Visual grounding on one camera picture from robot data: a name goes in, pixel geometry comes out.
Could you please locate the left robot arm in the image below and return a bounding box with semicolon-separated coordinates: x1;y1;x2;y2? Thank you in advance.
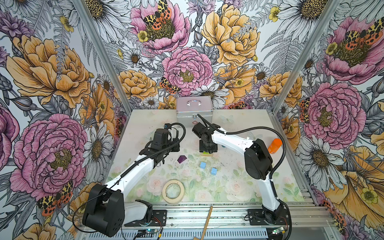
82;123;186;237

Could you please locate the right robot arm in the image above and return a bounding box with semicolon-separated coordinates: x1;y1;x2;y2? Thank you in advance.
192;123;286;224

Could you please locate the purple wood block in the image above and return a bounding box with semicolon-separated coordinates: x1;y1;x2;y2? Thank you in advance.
177;155;188;164

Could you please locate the silver first aid case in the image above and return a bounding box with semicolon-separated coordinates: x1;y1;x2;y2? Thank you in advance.
176;96;213;128

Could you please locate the masking tape roll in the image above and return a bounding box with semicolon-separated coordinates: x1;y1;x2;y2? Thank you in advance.
162;180;185;204

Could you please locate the orange plastic cup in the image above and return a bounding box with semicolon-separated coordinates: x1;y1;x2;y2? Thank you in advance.
268;138;283;154

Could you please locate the wooden stick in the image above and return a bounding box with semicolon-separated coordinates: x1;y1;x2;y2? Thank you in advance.
193;206;213;240

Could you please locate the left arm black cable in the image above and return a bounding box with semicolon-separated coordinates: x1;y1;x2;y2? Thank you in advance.
71;122;187;234

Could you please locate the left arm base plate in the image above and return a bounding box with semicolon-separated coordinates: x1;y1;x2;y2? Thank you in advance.
124;210;168;227

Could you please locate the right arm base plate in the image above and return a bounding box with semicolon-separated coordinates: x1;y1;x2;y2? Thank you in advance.
247;209;291;226

